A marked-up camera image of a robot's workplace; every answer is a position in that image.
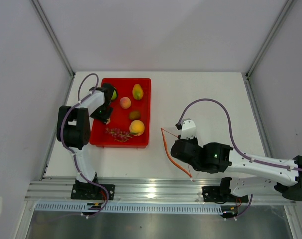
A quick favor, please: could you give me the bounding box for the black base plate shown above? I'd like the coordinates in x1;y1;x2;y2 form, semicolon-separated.
70;181;107;200
202;186;249;204

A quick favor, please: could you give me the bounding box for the orange yellow fruit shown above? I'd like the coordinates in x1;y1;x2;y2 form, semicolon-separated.
129;120;145;136

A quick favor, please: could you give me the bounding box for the right aluminium frame post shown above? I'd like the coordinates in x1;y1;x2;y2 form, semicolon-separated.
245;0;297;78

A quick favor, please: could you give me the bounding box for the red plastic tray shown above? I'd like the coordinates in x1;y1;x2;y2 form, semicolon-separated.
90;78;151;148

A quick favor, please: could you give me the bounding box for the white slotted cable duct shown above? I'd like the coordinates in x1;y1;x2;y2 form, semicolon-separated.
35;201;223;215

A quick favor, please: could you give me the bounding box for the green apple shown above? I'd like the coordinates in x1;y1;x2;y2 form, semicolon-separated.
111;88;118;101

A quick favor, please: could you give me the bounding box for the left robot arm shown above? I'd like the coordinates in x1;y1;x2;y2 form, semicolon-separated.
56;83;116;199

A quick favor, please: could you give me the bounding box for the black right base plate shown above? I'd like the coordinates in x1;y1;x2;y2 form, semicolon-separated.
202;186;249;204

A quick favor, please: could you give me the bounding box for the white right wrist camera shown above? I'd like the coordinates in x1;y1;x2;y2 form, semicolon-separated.
175;118;197;140

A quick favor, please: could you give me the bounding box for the pink peach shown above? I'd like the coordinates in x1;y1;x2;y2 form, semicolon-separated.
119;97;131;109

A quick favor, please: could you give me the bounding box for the aluminium frame post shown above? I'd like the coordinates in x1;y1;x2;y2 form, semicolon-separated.
30;0;75;77
245;0;297;78

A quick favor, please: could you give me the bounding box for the aluminium front rail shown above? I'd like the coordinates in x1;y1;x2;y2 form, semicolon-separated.
25;178;296;205

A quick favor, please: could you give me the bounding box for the left aluminium frame post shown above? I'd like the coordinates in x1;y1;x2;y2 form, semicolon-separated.
30;0;75;77

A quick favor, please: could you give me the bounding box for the brown kiwi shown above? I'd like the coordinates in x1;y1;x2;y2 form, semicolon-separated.
129;110;141;121

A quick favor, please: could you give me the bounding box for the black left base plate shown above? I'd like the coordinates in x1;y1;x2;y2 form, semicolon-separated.
70;181;107;200

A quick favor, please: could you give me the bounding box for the red grape bunch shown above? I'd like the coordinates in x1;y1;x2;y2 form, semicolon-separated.
105;128;133;143

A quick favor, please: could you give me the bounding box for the clear zip top bag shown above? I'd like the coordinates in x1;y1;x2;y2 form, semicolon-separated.
160;128;195;182

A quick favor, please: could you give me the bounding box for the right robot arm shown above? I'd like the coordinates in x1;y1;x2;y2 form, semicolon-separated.
170;139;302;203

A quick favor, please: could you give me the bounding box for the yellow green mango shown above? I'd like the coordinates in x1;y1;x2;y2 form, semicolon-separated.
132;84;144;100

